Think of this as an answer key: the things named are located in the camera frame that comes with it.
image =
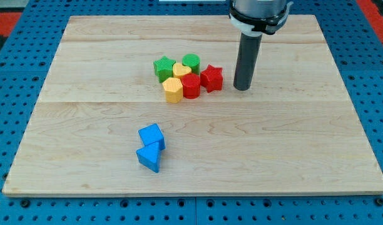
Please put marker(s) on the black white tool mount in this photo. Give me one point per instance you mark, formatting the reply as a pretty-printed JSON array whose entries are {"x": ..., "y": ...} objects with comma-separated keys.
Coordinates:
[{"x": 259, "y": 17}]

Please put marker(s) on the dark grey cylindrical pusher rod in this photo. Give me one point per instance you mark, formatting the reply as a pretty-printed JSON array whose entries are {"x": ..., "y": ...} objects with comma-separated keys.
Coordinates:
[{"x": 246, "y": 61}]

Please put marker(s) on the green star block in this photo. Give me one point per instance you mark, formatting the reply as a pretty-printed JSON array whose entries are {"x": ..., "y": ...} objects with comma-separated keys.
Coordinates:
[{"x": 163, "y": 68}]

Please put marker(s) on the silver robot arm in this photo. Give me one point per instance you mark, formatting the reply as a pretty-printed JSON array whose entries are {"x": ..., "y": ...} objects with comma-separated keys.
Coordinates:
[{"x": 254, "y": 18}]

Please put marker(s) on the red star block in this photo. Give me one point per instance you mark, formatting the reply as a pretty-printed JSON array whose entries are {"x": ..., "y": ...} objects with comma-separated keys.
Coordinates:
[{"x": 212, "y": 78}]

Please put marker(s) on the green cylinder block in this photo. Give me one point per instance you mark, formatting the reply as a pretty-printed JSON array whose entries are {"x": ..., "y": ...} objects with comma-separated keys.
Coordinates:
[{"x": 192, "y": 61}]

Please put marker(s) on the red cylinder block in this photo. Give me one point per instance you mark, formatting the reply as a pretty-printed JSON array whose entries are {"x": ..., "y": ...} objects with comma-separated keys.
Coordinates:
[{"x": 191, "y": 86}]

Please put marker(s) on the yellow heart block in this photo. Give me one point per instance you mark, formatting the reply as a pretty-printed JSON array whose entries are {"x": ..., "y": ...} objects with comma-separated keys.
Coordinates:
[{"x": 179, "y": 70}]

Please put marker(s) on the yellow hexagon block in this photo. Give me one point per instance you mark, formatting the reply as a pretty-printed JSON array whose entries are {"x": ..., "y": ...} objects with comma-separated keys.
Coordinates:
[{"x": 173, "y": 89}]

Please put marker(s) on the light wooden board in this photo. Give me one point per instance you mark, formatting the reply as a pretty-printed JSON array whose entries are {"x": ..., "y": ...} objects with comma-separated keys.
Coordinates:
[{"x": 295, "y": 132}]

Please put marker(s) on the blue cube block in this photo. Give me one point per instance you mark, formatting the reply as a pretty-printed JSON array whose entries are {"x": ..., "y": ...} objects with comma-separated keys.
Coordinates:
[{"x": 152, "y": 134}]

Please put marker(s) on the blue triangle block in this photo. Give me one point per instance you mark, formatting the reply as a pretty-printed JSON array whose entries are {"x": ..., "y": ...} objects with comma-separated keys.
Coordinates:
[{"x": 150, "y": 156}]

